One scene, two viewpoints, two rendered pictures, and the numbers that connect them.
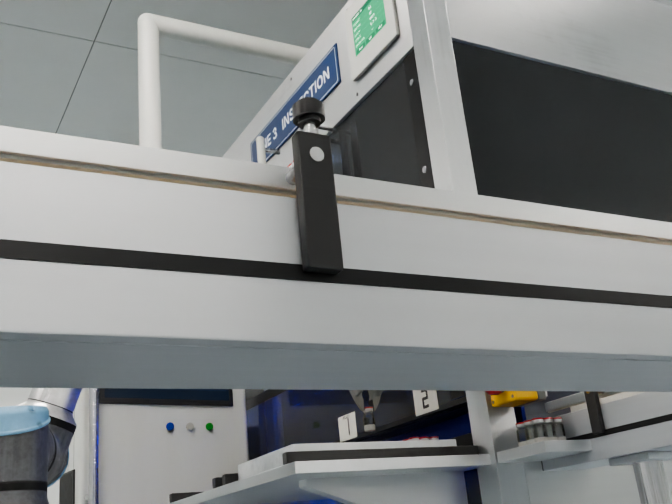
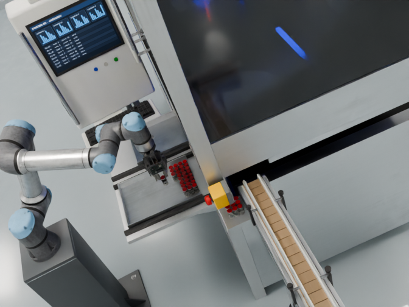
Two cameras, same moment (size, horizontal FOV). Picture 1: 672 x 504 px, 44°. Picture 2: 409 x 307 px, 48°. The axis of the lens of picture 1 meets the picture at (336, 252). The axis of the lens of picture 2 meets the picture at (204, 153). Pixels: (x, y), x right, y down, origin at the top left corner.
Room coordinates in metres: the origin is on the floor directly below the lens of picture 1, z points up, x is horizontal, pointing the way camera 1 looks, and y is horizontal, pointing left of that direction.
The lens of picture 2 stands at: (0.49, -0.84, 2.36)
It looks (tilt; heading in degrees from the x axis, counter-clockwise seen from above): 44 degrees down; 27
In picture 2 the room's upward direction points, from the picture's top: 22 degrees counter-clockwise
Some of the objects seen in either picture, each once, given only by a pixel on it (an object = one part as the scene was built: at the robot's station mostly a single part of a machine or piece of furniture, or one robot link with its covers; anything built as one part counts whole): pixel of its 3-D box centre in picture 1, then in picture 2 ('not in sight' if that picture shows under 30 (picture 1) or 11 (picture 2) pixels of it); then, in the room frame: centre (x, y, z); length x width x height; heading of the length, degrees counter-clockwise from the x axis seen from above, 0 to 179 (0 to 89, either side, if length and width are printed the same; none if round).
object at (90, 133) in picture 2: not in sight; (118, 122); (2.19, 0.45, 0.82); 0.40 x 0.14 x 0.02; 126
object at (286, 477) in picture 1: (327, 485); (161, 165); (1.81, 0.07, 0.87); 0.70 x 0.48 x 0.02; 30
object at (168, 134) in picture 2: not in sight; (164, 134); (1.99, 0.09, 0.90); 0.34 x 0.26 x 0.04; 120
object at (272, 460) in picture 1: (345, 461); (159, 190); (1.64, 0.02, 0.90); 0.34 x 0.26 x 0.04; 120
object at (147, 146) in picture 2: not in sight; (144, 142); (1.62, -0.04, 1.22); 0.08 x 0.08 x 0.05
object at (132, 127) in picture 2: not in sight; (136, 128); (1.62, -0.03, 1.30); 0.09 x 0.08 x 0.11; 99
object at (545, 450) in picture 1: (550, 451); (238, 212); (1.55, -0.35, 0.87); 0.14 x 0.13 x 0.02; 120
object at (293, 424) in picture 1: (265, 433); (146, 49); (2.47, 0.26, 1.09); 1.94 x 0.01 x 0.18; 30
